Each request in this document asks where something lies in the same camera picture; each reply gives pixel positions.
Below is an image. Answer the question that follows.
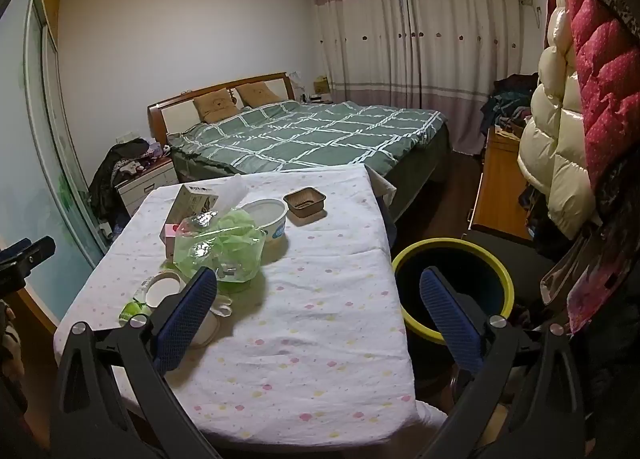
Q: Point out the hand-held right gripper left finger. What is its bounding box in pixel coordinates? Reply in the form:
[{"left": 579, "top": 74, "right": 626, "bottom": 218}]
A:
[{"left": 52, "top": 266, "right": 221, "bottom": 459}]

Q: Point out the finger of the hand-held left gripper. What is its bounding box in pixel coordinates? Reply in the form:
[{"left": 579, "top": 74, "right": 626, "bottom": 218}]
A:
[{"left": 0, "top": 236, "right": 57, "bottom": 272}]

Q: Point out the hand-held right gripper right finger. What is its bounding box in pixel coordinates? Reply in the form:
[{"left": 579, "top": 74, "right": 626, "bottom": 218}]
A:
[{"left": 419, "top": 266, "right": 591, "bottom": 459}]

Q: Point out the white paper cup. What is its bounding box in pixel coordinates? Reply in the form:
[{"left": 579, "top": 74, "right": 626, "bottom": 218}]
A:
[{"left": 185, "top": 295, "right": 233, "bottom": 349}]

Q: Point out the yellow rimmed dark bin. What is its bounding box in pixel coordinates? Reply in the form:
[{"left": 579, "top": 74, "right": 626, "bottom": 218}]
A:
[{"left": 391, "top": 238, "right": 516, "bottom": 380}]

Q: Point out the green bottle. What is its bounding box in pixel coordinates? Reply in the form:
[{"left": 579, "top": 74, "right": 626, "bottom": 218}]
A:
[{"left": 118, "top": 300, "right": 153, "bottom": 326}]

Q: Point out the pink box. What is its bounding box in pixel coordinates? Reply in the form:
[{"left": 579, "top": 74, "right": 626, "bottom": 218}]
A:
[{"left": 160, "top": 223, "right": 183, "bottom": 260}]

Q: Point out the clear bag with green mesh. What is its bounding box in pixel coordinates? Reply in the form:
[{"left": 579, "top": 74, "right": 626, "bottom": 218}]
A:
[{"left": 172, "top": 208, "right": 268, "bottom": 285}]

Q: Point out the white round tub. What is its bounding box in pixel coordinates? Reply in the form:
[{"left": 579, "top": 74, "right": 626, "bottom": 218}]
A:
[{"left": 241, "top": 198, "right": 289, "bottom": 244}]

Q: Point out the sliding wardrobe door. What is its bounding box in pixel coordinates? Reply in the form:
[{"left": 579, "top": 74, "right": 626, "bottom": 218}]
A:
[{"left": 0, "top": 0, "right": 108, "bottom": 335}]

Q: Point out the dark jacket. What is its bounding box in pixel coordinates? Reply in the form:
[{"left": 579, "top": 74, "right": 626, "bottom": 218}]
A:
[{"left": 89, "top": 141, "right": 132, "bottom": 235}]

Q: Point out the clear plastic bag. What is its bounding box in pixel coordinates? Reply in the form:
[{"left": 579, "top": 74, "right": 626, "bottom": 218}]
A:
[{"left": 540, "top": 239, "right": 591, "bottom": 305}]

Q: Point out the spotted white tablecloth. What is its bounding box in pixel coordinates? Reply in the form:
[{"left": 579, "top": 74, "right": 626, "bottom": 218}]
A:
[{"left": 52, "top": 165, "right": 448, "bottom": 445}]

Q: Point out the white nightstand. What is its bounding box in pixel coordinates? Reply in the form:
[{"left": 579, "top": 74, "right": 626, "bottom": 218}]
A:
[{"left": 114, "top": 159, "right": 180, "bottom": 217}]

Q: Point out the wooden desk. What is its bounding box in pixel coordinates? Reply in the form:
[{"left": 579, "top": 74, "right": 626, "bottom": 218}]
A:
[{"left": 467, "top": 126, "right": 533, "bottom": 242}]

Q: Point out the pink floral cloth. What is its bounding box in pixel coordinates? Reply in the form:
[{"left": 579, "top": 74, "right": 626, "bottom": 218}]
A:
[{"left": 567, "top": 234, "right": 636, "bottom": 335}]

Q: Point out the clothes pile on nightstand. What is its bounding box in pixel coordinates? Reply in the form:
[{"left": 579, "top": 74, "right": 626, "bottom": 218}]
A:
[{"left": 112, "top": 137, "right": 171, "bottom": 174}]

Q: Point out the wooden bed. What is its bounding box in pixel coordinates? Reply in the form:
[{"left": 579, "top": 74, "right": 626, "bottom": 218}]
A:
[{"left": 147, "top": 72, "right": 453, "bottom": 220}]

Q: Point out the cream puffer jacket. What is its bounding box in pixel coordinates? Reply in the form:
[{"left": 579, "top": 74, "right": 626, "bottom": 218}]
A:
[{"left": 517, "top": 4, "right": 598, "bottom": 240}]

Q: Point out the brown pillow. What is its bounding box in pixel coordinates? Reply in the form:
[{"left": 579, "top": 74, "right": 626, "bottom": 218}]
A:
[
  {"left": 193, "top": 91, "right": 241, "bottom": 122},
  {"left": 236, "top": 82, "right": 283, "bottom": 108}
]

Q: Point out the dark clothes pile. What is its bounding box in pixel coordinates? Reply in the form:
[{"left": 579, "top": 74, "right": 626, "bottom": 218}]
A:
[{"left": 481, "top": 73, "right": 541, "bottom": 140}]

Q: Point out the green checked duvet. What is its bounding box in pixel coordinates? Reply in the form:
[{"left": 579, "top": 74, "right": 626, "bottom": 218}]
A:
[{"left": 167, "top": 100, "right": 451, "bottom": 180}]

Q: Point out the red puffer jacket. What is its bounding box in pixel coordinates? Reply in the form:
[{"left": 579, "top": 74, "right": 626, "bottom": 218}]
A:
[{"left": 545, "top": 0, "right": 640, "bottom": 190}]

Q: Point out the pink white curtain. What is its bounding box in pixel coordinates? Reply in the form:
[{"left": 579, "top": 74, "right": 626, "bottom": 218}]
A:
[{"left": 310, "top": 0, "right": 523, "bottom": 154}]

